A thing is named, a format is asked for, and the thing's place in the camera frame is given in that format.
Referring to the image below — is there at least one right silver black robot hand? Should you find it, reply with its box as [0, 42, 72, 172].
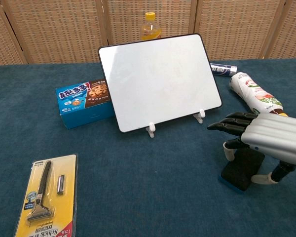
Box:
[207, 111, 296, 185]

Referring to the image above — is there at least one black blue whiteboard eraser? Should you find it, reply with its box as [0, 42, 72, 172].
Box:
[219, 148, 266, 194]

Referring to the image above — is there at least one white plastic board stand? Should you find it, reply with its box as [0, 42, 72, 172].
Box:
[145, 109, 206, 139]

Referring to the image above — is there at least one white magnetic whiteboard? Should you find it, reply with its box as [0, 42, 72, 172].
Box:
[98, 33, 223, 134]

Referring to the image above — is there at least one white bottle yellow cap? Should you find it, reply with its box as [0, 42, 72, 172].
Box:
[228, 72, 289, 117]

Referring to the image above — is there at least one green white blue tube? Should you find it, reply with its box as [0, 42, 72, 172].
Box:
[210, 63, 238, 77]

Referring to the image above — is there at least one teal blue table mat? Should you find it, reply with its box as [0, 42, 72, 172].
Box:
[0, 58, 296, 237]

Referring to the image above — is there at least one orange drink bottle yellow cap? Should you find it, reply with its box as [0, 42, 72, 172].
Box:
[141, 11, 162, 41]

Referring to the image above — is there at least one blue brown cookie box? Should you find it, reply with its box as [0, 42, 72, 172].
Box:
[55, 79, 114, 130]

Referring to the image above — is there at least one woven bamboo folding screen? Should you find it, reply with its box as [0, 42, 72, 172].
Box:
[0, 0, 296, 66]

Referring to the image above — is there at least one yellow razor blister pack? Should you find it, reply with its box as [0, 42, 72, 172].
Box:
[14, 154, 79, 237]

